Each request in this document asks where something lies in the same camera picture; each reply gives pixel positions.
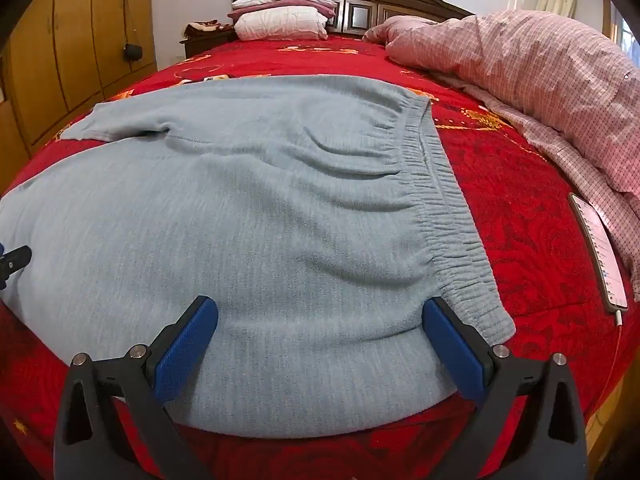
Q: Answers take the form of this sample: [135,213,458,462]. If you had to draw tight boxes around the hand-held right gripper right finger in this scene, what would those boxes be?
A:
[422,296,588,480]

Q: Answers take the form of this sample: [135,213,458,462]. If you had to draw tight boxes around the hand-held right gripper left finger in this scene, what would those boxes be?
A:
[52,295,219,480]

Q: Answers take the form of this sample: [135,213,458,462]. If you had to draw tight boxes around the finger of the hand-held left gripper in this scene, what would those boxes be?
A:
[0,244,33,291]

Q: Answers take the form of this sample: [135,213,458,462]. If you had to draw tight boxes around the light blue pants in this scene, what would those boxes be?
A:
[0,74,517,433]

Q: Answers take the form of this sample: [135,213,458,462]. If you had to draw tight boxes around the red floral bedspread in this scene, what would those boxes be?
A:
[0,40,636,480]

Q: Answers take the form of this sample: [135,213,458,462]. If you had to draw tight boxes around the smartphone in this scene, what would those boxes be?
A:
[568,192,630,313]

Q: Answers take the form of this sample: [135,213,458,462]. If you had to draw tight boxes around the wooden wardrobe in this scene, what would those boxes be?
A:
[0,0,159,161]

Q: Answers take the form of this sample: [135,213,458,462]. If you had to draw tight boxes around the dark wooden nightstand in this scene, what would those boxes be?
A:
[180,29,237,59]

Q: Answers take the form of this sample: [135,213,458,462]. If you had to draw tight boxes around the pink checked quilt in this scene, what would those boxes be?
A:
[362,9,640,303]

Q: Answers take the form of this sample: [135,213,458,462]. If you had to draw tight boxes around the white pillow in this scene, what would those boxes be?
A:
[234,8,329,42]

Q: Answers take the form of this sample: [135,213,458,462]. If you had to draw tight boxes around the window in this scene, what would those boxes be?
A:
[602,0,639,68]

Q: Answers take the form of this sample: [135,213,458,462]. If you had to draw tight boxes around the stacked white pink pillows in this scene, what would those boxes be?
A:
[227,0,338,23]

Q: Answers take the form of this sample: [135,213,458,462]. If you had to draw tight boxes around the white charging cable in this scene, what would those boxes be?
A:
[612,309,627,361]

